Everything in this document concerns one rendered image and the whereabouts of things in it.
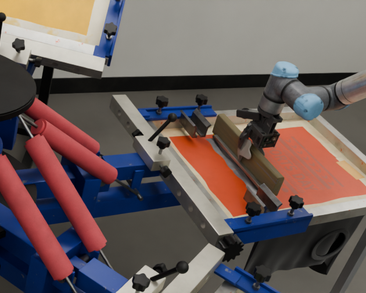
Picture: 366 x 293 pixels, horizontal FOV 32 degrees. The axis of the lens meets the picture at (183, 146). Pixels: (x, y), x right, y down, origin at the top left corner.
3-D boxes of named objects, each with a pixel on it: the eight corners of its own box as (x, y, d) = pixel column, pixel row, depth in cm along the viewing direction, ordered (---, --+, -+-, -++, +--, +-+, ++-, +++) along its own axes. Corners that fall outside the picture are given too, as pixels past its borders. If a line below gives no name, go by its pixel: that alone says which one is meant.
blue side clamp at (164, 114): (205, 120, 235) (211, 104, 231) (212, 128, 232) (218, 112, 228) (133, 125, 219) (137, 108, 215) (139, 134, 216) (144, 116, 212)
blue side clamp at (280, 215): (295, 221, 198) (304, 203, 195) (305, 232, 195) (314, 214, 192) (216, 235, 182) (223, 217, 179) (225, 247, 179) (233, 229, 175)
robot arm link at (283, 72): (287, 74, 185) (270, 59, 190) (274, 106, 190) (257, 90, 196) (307, 73, 189) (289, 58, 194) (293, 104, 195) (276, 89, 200)
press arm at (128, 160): (150, 164, 194) (154, 150, 191) (159, 176, 190) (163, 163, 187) (97, 169, 184) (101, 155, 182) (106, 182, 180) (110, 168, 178)
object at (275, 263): (318, 257, 244) (357, 183, 226) (333, 273, 239) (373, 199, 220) (221, 279, 220) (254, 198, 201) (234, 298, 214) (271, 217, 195)
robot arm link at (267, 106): (258, 90, 196) (278, 89, 200) (253, 103, 198) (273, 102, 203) (272, 104, 191) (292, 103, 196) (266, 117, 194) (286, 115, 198)
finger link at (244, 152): (240, 170, 204) (253, 146, 200) (230, 158, 208) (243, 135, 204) (247, 170, 206) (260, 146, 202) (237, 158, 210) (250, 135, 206)
